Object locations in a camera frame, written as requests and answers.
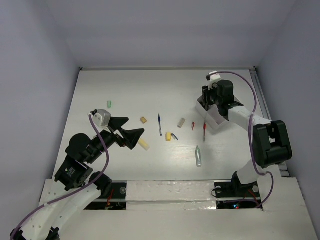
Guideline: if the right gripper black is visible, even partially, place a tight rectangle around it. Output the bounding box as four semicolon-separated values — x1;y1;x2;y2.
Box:
201;82;223;106

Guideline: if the yellow white glue stick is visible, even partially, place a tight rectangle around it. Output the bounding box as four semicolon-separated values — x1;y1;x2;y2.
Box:
138;138;150;151

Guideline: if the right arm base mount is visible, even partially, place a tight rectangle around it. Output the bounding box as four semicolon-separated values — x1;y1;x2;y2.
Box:
210;174;262;210

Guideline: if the green eraser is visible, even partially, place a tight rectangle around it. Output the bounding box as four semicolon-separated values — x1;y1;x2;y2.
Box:
107;100;112;109

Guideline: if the clear green tube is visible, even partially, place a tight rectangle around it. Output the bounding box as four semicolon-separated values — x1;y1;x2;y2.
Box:
195;145;202;167

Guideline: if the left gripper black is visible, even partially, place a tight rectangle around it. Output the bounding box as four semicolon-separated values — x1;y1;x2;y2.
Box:
87;116;145;162

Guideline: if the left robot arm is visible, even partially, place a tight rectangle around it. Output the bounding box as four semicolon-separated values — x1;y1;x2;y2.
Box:
10;109;145;240

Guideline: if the grey white eraser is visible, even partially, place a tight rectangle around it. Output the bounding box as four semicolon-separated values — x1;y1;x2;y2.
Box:
177;118;186;128

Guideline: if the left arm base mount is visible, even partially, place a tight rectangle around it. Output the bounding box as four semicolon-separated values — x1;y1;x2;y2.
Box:
85;181;127;211

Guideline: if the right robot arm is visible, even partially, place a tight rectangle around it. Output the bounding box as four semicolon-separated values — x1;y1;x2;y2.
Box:
199;80;293;196

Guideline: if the silver taped rail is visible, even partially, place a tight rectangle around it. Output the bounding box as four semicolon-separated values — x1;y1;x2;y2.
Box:
125;180;217;211

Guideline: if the blue pen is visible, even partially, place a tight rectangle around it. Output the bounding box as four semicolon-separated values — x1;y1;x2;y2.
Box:
157;113;163;136

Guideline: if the white divided organizer tray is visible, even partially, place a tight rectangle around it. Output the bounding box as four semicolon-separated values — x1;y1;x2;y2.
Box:
195;96;245;134

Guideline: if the yellow binder clip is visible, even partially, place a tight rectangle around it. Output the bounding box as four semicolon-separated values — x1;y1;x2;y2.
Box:
165;132;179;142

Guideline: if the red pen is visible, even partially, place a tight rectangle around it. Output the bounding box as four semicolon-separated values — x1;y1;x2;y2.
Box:
202;121;207;143

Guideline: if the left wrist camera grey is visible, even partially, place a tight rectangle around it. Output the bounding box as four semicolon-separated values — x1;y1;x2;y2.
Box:
90;109;111;129

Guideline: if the tan eraser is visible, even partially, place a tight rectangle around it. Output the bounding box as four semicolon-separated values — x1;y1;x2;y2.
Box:
140;117;147;124

